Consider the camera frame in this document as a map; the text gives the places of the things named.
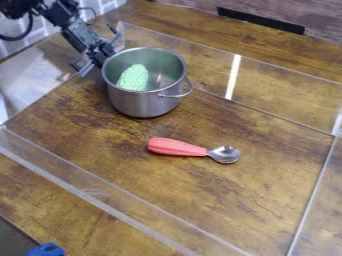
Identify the clear acrylic barrier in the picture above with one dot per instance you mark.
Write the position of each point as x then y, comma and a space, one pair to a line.
180, 203

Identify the red handled metal spoon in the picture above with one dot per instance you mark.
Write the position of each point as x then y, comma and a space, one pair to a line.
225, 154

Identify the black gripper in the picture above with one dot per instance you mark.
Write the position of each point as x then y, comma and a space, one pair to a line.
93, 47

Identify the black strip on wall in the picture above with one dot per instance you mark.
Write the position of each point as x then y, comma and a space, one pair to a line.
260, 20

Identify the silver metal pot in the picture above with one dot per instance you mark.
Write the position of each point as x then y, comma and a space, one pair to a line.
168, 85

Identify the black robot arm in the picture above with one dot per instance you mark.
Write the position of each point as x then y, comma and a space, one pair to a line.
62, 14

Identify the blue object at corner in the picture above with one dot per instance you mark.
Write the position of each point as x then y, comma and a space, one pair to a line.
49, 249

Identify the green bitter gourd toy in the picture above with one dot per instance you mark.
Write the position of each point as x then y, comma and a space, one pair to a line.
134, 78

